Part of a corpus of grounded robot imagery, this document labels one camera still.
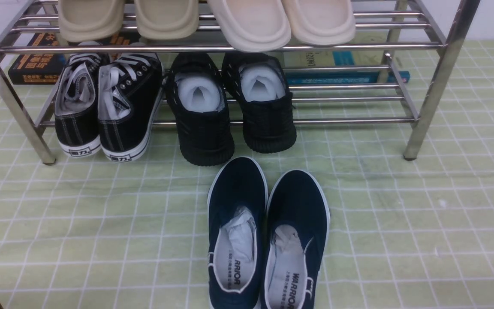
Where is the black knit shoe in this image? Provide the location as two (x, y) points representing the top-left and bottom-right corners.
(163, 51), (235, 167)
(221, 51), (297, 153)

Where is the navy slip-on shoe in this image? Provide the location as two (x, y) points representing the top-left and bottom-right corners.
(207, 157), (268, 309)
(260, 170), (331, 309)

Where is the teal beige book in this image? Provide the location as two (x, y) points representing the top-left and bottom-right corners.
(282, 30), (411, 85)

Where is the navy slip-on shoe right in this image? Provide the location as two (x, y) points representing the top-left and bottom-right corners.
(260, 170), (331, 309)

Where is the black knit shoe right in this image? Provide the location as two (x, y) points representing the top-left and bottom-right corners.
(221, 51), (297, 153)

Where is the black orange book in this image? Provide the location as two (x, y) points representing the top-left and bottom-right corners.
(8, 33), (140, 85)

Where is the black knit shoe left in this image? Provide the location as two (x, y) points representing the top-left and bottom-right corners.
(163, 51), (235, 167)

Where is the black canvas sneaker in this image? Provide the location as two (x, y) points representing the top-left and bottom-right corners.
(54, 51), (111, 158)
(98, 52), (165, 164)

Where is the beige slipper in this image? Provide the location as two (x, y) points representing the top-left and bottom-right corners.
(134, 0), (199, 40)
(58, 0), (126, 42)

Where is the beige slipper far left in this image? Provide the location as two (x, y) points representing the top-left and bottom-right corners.
(58, 0), (126, 42)

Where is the navy slip-on shoe left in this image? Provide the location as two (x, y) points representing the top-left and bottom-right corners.
(207, 157), (268, 309)

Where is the silver metal shoe rack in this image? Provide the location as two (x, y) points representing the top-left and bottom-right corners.
(0, 0), (481, 166)

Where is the cream slipper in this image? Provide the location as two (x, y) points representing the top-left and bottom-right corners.
(282, 0), (355, 46)
(207, 0), (292, 52)

